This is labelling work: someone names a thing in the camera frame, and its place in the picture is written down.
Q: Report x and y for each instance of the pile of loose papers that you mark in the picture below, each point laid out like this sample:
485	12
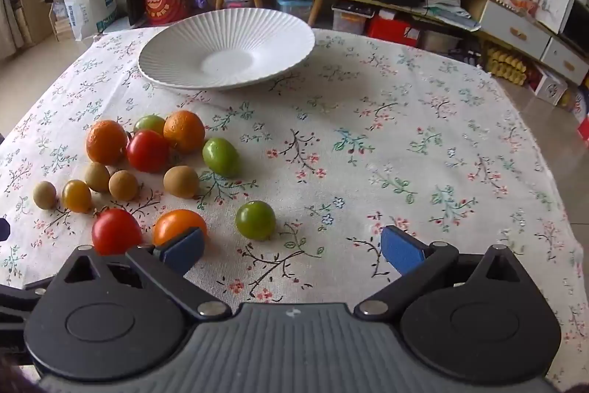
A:
448	11

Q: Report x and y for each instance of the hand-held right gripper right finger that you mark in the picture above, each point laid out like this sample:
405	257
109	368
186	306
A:
400	252

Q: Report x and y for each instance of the white bench drawer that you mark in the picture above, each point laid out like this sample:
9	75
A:
501	22
559	54

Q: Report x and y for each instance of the low wooden bench cabinet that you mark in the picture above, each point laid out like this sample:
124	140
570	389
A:
476	8

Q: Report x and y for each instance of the white paper bag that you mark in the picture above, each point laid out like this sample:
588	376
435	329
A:
87	13

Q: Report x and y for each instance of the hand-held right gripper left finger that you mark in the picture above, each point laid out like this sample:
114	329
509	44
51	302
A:
186	249

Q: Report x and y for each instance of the white ribbed plate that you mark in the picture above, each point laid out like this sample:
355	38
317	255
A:
184	52

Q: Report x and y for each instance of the light green plum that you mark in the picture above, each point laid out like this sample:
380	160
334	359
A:
221	157

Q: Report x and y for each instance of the yellow egg cartons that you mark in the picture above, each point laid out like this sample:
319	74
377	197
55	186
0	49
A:
506	64

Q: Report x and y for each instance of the white boxes stack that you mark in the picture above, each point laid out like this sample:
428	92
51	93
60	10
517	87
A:
552	1

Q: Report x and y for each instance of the yellow cherry tomato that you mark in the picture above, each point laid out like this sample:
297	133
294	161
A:
76	195

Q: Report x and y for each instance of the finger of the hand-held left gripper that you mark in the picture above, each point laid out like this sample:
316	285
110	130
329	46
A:
3	229
16	297

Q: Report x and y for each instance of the red cardboard box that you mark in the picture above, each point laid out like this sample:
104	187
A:
391	31

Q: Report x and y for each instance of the small brown kiwi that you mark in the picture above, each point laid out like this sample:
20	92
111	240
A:
181	181
97	177

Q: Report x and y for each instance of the round tan longan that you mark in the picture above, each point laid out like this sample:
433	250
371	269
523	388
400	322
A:
123	185
44	194

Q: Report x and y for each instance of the orange green cherry tomato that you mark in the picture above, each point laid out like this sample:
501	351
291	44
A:
149	123

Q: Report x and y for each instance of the orange glass jar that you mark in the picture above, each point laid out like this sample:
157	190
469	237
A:
522	1

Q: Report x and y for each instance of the red tomato with stem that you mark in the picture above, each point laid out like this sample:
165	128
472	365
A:
116	232

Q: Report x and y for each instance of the dark green cherry tomato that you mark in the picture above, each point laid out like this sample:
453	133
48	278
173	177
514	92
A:
255	220

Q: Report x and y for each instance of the white cube box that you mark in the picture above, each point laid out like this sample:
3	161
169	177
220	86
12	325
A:
550	87

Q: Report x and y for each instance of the clear plastic storage box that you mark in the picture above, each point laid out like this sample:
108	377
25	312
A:
239	0
352	20
294	8
439	41

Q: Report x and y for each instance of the floral tablecloth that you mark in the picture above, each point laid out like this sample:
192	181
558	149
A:
368	121

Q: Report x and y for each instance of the orange mandarin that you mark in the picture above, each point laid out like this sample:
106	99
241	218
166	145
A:
184	130
106	142

